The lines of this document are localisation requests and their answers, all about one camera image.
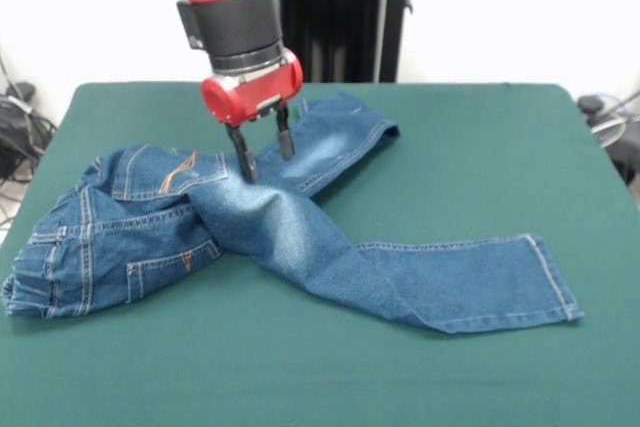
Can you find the blue denim jeans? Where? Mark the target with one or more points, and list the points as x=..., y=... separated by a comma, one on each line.
x=300, y=237

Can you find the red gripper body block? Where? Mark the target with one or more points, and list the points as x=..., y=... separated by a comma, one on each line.
x=250, y=97

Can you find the grey swivel chair base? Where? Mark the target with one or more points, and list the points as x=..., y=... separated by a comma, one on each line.
x=21, y=91
x=612, y=132

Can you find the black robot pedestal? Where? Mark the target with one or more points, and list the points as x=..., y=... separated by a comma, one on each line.
x=350, y=12

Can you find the dark green table cloth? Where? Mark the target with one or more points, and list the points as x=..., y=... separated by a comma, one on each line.
x=450, y=147

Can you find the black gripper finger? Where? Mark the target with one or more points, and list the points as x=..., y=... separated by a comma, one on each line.
x=285, y=139
x=245, y=159

